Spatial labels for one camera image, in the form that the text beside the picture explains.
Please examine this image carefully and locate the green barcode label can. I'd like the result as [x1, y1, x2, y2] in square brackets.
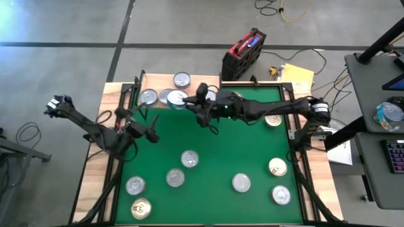
[180, 149, 200, 169]

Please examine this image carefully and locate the silver pull-tab can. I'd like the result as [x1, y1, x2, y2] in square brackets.
[271, 185, 292, 206]
[125, 175, 146, 196]

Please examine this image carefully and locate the yellow paper pad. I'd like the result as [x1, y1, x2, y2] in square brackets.
[280, 63, 315, 88]

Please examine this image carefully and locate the long black floor cable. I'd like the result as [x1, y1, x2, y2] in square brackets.
[261, 49, 328, 76]

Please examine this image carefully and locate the orange floor cable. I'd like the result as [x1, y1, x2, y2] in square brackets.
[279, 0, 313, 23]

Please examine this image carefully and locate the green table mat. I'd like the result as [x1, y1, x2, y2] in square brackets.
[114, 86, 304, 225]

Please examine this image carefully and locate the grey desk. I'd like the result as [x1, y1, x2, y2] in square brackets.
[343, 52, 404, 134]
[355, 132, 404, 211]

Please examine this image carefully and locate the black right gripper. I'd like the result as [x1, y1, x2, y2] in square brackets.
[182, 82, 242, 129]

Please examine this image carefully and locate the coiled black floor cable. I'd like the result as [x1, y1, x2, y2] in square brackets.
[15, 121, 42, 149]

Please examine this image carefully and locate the green nutrition label can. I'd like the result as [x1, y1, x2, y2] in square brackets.
[231, 172, 252, 193]

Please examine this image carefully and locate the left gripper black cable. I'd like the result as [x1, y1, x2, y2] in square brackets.
[95, 109, 140, 163]

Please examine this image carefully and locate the grey metal stand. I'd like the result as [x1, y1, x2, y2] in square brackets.
[0, 127, 52, 227]

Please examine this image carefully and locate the black computer mouse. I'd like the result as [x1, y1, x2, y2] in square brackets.
[386, 95, 404, 108]

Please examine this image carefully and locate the yellow floor cable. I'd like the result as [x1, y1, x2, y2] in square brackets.
[315, 73, 352, 108]

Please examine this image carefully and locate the red and black tool case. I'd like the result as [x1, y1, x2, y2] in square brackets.
[220, 27, 268, 82]

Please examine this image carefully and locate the can on side desk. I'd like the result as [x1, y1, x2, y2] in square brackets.
[373, 101, 404, 132]

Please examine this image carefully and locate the black keyboard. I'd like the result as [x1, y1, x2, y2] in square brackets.
[380, 138, 404, 175]

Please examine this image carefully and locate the black monitor pole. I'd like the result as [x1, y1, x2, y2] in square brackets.
[356, 17, 404, 66]

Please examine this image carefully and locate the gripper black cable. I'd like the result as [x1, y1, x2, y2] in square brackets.
[208, 121, 222, 136]
[95, 109, 140, 163]

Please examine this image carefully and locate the gold lid teal label can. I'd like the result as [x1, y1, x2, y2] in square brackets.
[264, 115, 283, 128]

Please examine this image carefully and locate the teal chunk light tuna can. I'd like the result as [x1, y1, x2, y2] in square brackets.
[166, 89, 189, 110]

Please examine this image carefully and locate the black cable bundle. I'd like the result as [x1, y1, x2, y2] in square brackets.
[314, 66, 353, 116]

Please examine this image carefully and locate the black desk support bar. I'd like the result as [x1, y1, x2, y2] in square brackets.
[324, 115, 369, 151]

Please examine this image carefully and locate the blue albacore solid white can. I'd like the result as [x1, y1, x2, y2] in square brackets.
[172, 71, 192, 90]

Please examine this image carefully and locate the black tablet screen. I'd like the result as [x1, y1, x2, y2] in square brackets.
[381, 71, 404, 92]

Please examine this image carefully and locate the Bumble Bee light tuna can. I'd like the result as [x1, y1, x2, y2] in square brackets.
[158, 88, 173, 105]

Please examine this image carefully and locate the white paper sheet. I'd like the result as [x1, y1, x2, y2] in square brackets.
[324, 125, 354, 166]

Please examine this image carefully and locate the wooden shelf with black legs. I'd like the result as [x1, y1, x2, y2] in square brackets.
[138, 69, 223, 123]

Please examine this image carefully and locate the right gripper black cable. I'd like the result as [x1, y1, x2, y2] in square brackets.
[208, 121, 222, 136]

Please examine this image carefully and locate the black floor cable with plug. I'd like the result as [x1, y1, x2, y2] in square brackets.
[254, 0, 283, 16]

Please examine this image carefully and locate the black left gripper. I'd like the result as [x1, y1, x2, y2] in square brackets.
[114, 103, 160, 144]

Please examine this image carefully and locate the black metal table frame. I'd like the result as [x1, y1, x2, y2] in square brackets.
[68, 75, 342, 227]

